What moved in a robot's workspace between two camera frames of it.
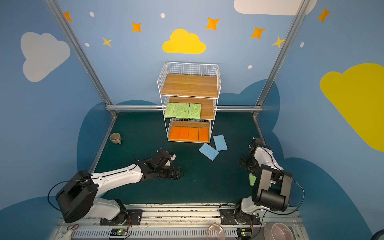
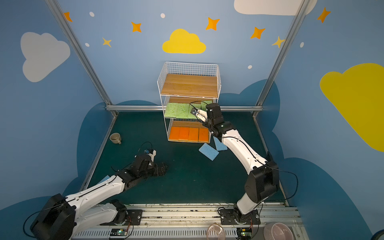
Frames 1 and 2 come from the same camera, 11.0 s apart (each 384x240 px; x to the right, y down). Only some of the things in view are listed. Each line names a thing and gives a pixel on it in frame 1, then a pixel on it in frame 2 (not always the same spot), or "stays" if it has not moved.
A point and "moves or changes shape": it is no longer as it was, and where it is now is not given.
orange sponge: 203,134 stays
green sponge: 252,179 moves or changes shape
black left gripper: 163,171 -> 154,169
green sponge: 194,111 stays
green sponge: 171,110 stays
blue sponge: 209,151 stays
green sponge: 182,110 stays
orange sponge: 174,133 stays
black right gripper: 247,160 -> 212,109
